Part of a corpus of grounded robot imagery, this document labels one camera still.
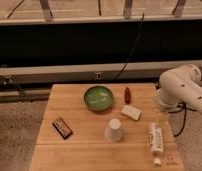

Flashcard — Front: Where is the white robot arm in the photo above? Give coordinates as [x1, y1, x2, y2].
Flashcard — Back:
[155, 64, 202, 126]

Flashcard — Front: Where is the white toothpaste tube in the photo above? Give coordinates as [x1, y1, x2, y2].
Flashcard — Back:
[149, 123, 164, 166]

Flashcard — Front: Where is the white paper cup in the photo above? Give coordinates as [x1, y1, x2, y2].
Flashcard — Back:
[105, 118, 122, 142]

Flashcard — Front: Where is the green bowl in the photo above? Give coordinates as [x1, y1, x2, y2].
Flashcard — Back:
[84, 85, 114, 112]

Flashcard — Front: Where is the wooden table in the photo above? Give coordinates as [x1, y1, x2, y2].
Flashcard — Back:
[28, 83, 185, 171]

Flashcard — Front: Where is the dark candy bar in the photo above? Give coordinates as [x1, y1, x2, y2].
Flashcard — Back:
[52, 118, 73, 139]

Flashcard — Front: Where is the black floor cable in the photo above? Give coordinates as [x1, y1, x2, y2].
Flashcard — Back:
[168, 102, 188, 138]

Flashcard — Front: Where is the black hanging cable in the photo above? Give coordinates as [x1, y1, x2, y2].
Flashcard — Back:
[112, 12, 146, 82]

